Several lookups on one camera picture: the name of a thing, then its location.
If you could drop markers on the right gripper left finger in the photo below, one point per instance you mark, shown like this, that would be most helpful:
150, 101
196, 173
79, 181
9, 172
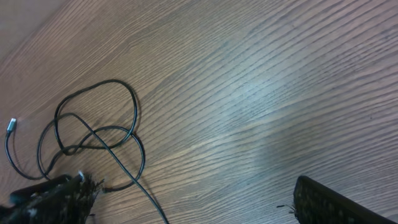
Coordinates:
64, 199

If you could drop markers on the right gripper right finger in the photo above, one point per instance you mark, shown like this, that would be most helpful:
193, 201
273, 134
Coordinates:
314, 203

